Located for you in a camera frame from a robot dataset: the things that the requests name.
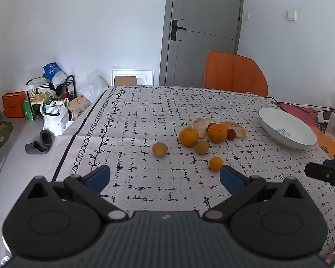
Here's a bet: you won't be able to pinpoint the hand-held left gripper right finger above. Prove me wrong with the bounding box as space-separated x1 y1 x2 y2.
202 165 310 222

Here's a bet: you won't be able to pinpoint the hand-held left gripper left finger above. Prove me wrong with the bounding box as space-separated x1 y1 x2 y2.
24 165 129 223

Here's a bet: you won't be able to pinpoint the small orange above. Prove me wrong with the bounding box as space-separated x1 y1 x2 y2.
209 157 224 173

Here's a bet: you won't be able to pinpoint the brown longan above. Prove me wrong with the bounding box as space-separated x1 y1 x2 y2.
152 142 168 157
195 140 210 155

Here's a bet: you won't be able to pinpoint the large orange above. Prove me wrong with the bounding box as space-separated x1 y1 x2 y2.
179 127 200 147
207 123 228 144

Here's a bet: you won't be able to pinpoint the white bowl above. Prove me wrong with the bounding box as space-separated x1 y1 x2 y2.
258 108 318 150

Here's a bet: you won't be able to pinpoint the white power adapter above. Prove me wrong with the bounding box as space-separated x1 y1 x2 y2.
316 111 331 123

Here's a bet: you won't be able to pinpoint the peeled orange peel left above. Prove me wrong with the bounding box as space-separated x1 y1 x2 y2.
192 118 215 139

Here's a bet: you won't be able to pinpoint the orange red printed table mat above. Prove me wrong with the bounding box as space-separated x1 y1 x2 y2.
276 102 335 157

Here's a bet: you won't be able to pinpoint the dark slipper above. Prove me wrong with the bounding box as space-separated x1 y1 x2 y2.
40 130 52 146

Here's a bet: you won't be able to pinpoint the white tote bag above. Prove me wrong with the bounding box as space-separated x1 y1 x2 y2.
40 98 70 136

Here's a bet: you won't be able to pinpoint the grey slipper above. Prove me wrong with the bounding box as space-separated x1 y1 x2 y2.
25 142 49 155

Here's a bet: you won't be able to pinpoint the paper bag with red print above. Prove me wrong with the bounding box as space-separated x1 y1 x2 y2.
68 94 92 118

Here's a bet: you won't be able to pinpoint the white black patterned tablecloth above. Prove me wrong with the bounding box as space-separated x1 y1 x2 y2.
52 85 335 257

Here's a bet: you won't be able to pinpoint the clear plastic bag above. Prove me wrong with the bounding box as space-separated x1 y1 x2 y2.
80 75 109 104

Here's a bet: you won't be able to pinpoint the black metal rack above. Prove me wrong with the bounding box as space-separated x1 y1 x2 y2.
26 75 77 120

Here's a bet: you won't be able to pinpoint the green box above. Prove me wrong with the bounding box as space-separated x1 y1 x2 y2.
23 100 35 121

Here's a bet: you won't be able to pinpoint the yellow slippers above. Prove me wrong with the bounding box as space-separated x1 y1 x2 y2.
31 92 49 104

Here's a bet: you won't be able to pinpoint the brown cardboard piece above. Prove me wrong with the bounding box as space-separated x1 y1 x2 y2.
114 75 137 86

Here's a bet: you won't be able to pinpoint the orange chair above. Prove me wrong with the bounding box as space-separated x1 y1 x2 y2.
203 51 269 98

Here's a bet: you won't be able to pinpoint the white framed board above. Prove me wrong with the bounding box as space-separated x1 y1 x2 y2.
112 69 155 86

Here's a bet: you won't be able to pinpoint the orange box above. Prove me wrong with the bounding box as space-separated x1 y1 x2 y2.
2 91 27 118

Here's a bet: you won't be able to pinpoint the blue white plastic bag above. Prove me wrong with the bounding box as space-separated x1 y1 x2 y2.
43 62 67 87

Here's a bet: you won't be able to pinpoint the grey door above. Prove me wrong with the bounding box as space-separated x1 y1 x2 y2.
159 0 245 86

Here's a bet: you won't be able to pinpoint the black cable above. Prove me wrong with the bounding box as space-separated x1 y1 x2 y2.
265 97 335 115

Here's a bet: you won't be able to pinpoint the black door handle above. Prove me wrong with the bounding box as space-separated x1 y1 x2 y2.
170 19 187 41

